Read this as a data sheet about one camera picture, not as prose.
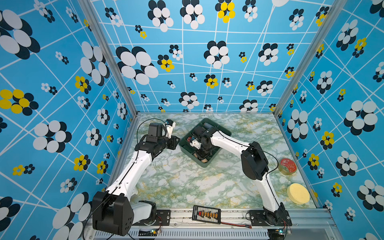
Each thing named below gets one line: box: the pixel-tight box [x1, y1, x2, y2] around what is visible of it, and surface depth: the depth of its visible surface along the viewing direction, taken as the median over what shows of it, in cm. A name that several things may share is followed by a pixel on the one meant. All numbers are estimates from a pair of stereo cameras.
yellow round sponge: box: [287, 183, 311, 205], surface depth 80 cm
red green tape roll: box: [278, 158, 298, 175], surface depth 89 cm
